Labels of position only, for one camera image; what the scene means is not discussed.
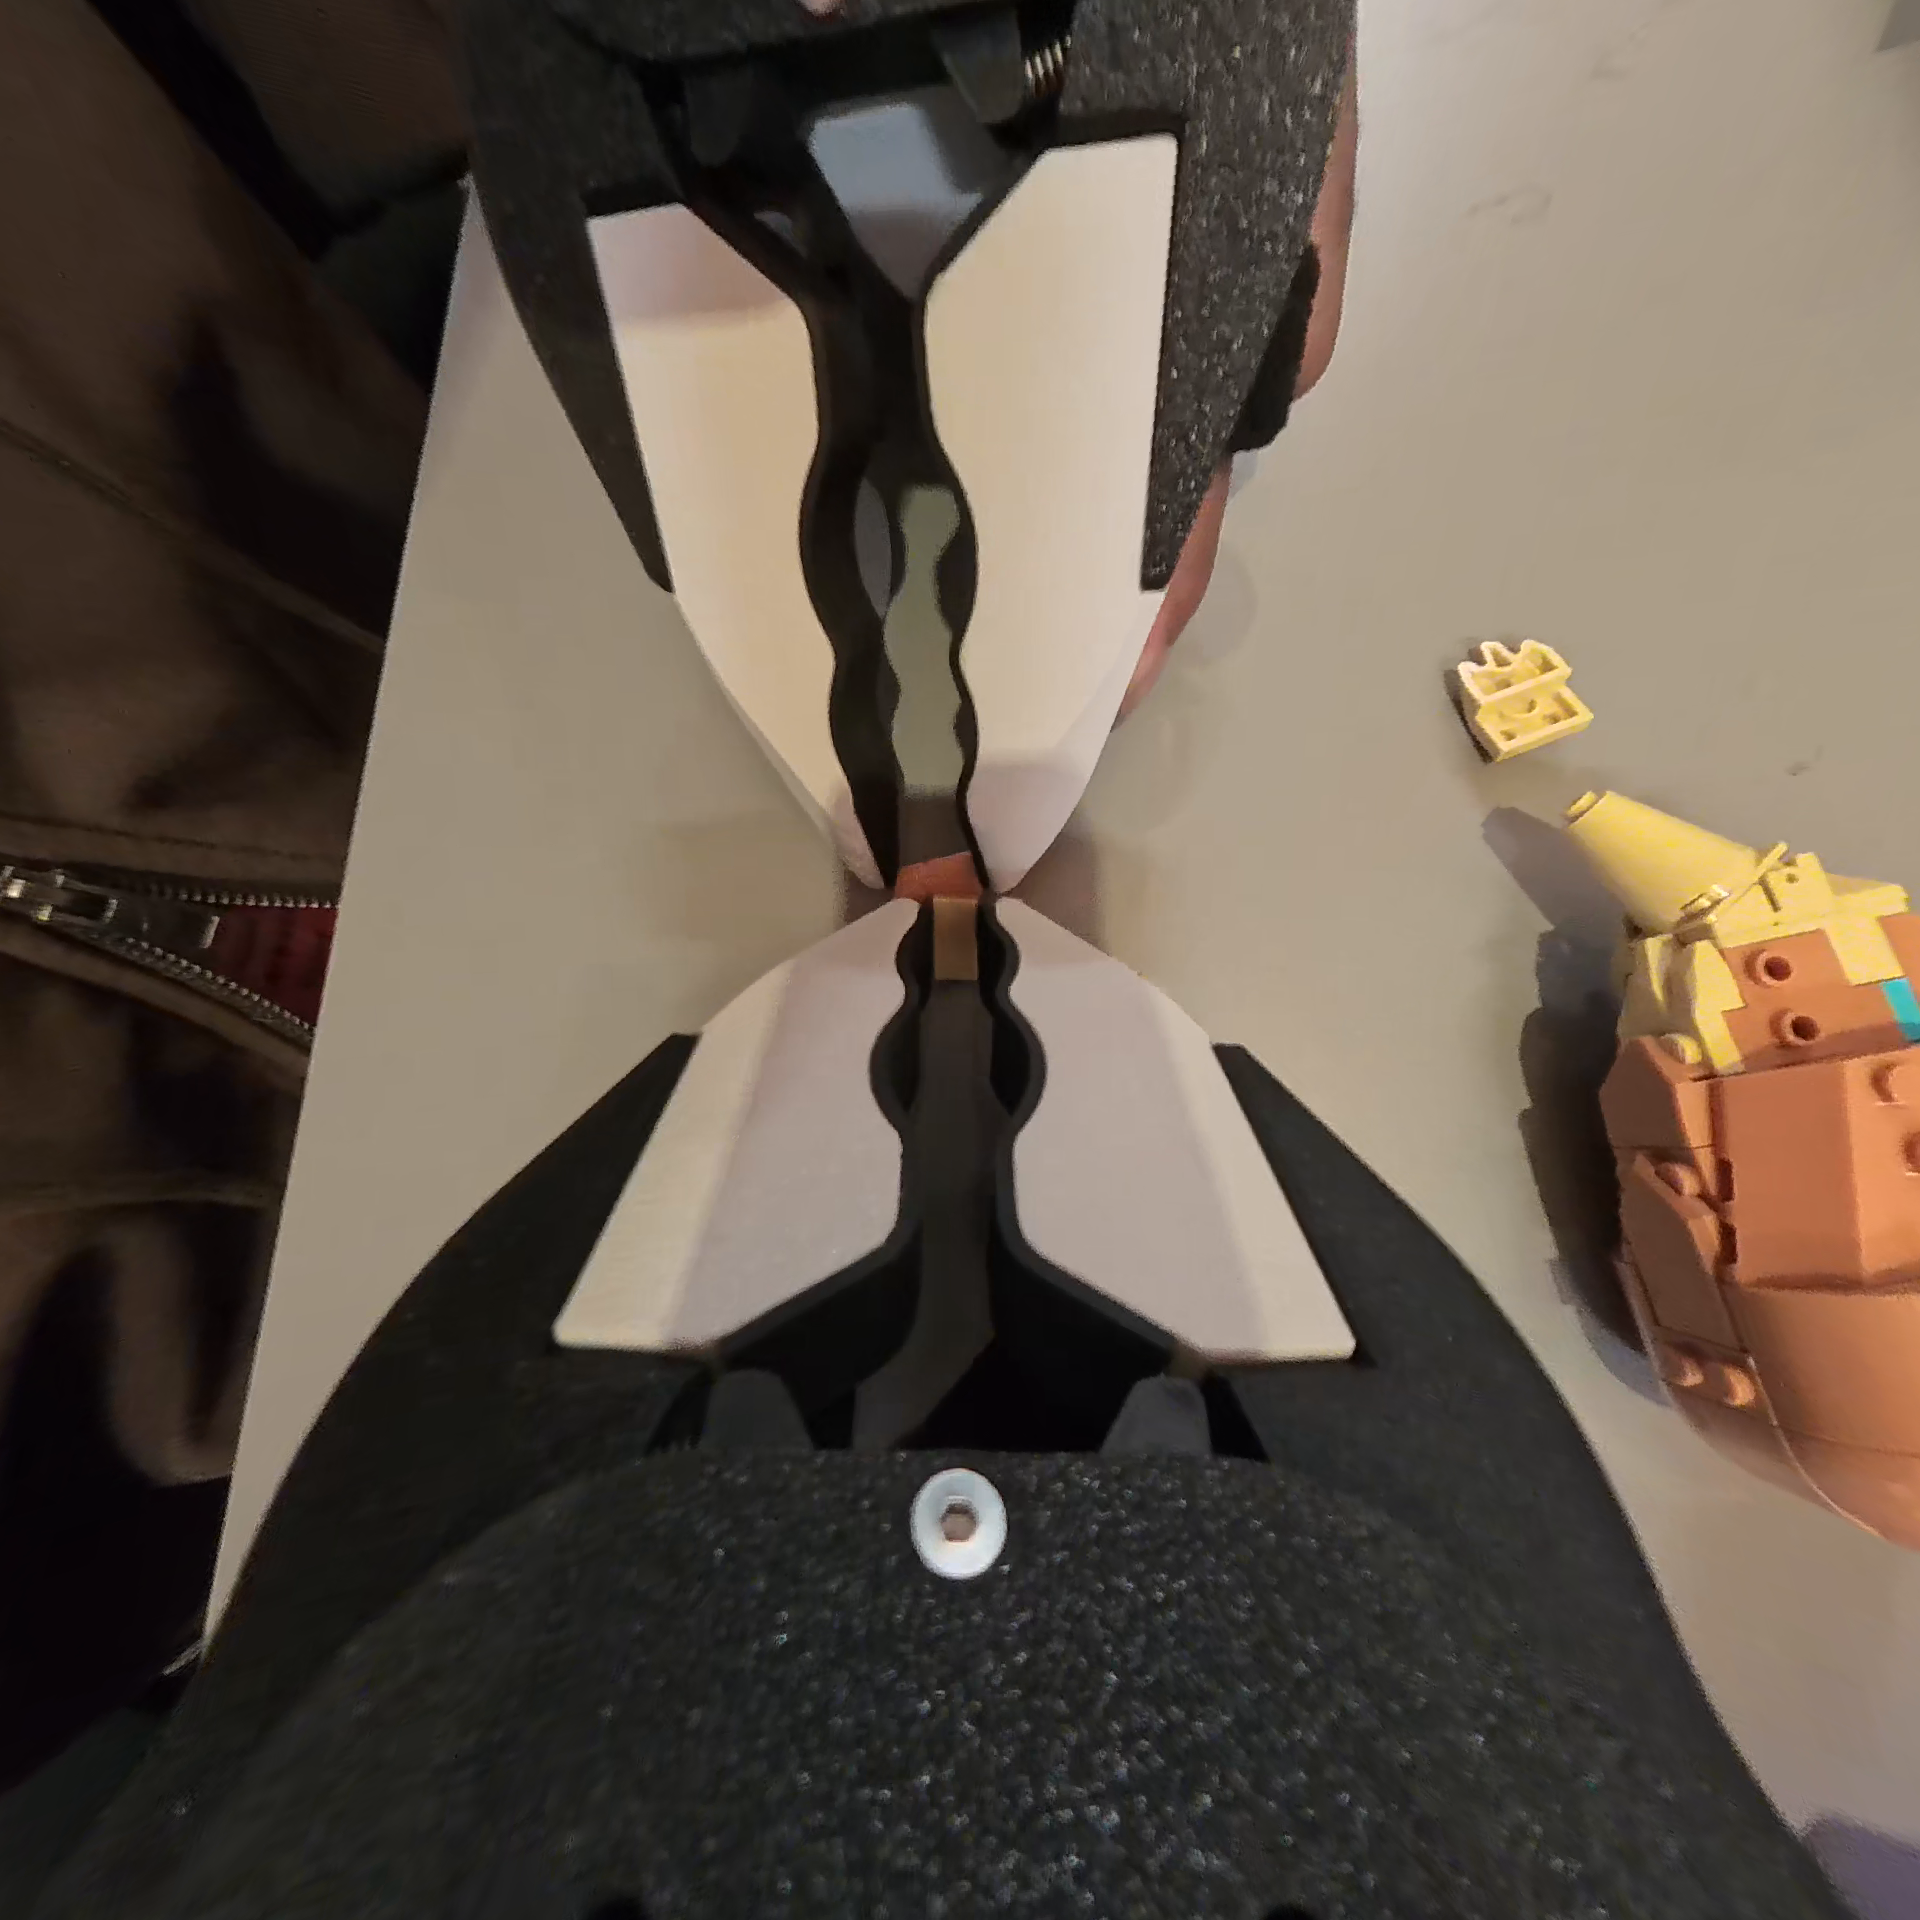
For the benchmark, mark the orange wedge toy plate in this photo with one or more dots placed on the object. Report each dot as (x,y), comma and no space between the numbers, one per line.
(938,879)

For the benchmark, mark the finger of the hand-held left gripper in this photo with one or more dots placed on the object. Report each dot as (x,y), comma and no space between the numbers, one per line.
(1066,452)
(720,452)

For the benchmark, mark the person's left hand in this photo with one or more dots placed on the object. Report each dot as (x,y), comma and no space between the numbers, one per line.
(1200,616)

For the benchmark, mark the person's red shirt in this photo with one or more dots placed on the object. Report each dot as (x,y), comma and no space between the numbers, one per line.
(278,960)

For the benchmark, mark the grey desk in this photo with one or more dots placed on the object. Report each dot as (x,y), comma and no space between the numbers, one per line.
(1499,375)

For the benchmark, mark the tan toy bracket brick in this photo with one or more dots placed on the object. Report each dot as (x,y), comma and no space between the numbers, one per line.
(1523,706)

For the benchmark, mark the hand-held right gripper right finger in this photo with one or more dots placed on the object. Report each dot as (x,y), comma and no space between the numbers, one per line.
(1155,1184)

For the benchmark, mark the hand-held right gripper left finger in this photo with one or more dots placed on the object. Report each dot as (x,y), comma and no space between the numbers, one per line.
(750,1172)

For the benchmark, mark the orange toy brick model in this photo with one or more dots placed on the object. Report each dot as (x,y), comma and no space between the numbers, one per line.
(1769,1202)

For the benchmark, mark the small tan toy tile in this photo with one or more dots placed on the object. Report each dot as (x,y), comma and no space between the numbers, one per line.
(955,938)

